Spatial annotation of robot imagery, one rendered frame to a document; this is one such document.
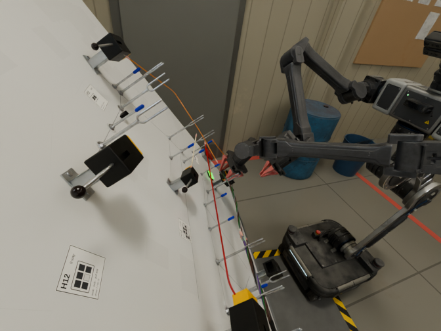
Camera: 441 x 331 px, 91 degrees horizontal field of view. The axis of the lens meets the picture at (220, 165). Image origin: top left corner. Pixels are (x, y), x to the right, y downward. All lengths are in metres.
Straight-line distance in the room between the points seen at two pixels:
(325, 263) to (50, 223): 1.82
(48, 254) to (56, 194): 0.07
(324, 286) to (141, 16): 2.47
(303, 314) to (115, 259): 1.76
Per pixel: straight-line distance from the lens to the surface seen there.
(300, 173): 2.92
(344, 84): 1.25
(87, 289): 0.31
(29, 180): 0.32
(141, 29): 2.21
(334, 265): 2.00
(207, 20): 2.31
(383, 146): 0.70
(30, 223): 0.30
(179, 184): 0.56
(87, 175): 0.33
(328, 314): 2.08
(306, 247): 1.98
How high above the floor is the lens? 1.72
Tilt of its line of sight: 37 degrees down
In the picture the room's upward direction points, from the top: 9 degrees clockwise
